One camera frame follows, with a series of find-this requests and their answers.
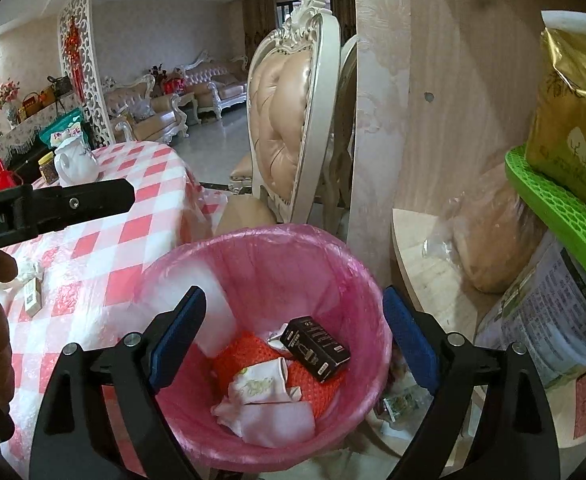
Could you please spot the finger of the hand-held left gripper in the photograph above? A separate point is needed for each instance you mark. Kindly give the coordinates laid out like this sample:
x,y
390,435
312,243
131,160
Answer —
x,y
73,205

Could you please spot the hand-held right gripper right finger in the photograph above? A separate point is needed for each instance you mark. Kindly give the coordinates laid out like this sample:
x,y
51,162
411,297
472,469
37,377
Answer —
x,y
413,345

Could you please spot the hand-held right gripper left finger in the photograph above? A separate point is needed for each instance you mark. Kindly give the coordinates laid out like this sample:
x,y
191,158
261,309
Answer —
x,y
178,340

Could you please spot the black cardboard box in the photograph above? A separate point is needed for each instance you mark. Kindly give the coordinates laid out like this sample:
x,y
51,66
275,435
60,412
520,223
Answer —
x,y
315,347

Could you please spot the pink lined trash bin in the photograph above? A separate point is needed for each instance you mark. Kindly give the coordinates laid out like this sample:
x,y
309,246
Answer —
x,y
273,270

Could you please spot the white ceramic teapot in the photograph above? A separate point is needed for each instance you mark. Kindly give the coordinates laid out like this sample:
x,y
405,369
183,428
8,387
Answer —
x,y
78,165

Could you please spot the yellow lid glass jar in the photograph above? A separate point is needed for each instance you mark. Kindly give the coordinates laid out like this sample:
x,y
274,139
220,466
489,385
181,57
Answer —
x,y
48,170

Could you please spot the small green snack packet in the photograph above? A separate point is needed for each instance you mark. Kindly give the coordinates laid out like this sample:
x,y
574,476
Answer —
x,y
398,404

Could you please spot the black piano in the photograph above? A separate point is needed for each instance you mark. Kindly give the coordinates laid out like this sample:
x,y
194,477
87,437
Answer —
x,y
25,160

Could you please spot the orange mesh net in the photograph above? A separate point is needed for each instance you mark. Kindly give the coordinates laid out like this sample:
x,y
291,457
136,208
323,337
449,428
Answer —
x,y
245,355

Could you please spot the red checkered tablecloth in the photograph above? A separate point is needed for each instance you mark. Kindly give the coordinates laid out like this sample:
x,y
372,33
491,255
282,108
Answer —
x,y
138,240

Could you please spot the cream shelf board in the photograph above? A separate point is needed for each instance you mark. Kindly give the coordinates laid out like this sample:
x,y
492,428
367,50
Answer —
x,y
423,270

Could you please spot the green cardboard box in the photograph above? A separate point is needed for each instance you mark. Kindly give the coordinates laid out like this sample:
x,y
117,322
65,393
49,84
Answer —
x,y
65,127

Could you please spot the small cream paper box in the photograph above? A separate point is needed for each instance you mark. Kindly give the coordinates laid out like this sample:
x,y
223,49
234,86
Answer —
x,y
33,296

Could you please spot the lace piano cover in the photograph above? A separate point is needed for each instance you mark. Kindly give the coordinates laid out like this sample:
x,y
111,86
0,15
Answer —
x,y
28,127

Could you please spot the orange woven basket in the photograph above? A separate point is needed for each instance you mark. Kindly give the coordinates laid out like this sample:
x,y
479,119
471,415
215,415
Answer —
x,y
30,106

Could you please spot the dark handbag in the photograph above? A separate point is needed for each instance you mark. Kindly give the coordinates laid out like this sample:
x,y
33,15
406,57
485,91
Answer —
x,y
60,86

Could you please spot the cream armchair sofa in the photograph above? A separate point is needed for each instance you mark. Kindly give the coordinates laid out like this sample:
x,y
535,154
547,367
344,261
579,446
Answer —
x,y
158,115

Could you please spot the pink flower bouquet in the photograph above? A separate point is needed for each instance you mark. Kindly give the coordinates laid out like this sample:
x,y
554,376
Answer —
x,y
7,92

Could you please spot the clear bag of brown powder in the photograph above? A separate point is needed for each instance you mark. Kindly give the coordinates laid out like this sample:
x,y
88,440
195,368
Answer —
x,y
498,240

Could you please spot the large tin can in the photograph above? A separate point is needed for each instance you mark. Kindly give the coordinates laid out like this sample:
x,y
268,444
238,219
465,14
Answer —
x,y
548,310

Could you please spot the white lattice room divider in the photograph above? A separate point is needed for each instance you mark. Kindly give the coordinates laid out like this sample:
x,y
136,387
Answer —
x,y
95,60

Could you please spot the red gift box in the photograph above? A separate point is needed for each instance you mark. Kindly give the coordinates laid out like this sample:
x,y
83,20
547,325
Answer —
x,y
173,86

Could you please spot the long cream sofa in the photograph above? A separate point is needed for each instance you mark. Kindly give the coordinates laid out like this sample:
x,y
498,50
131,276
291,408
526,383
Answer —
x,y
223,90

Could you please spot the green honeycomb mat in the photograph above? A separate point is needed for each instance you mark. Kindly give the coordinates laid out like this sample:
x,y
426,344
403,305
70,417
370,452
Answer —
x,y
563,215

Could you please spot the cream upholstered chair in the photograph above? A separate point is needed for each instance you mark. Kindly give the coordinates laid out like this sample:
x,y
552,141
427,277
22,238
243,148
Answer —
x,y
283,110

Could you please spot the brown curtain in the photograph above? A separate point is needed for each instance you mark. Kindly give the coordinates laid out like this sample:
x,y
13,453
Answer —
x,y
258,25

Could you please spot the gold foil bag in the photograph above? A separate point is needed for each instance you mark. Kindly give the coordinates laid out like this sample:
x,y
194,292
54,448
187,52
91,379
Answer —
x,y
573,110

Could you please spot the balcony window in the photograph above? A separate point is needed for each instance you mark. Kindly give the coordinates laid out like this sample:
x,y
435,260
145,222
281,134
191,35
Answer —
x,y
285,10

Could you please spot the red knot wall ornament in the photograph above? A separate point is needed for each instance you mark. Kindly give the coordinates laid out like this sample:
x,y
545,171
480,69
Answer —
x,y
73,55

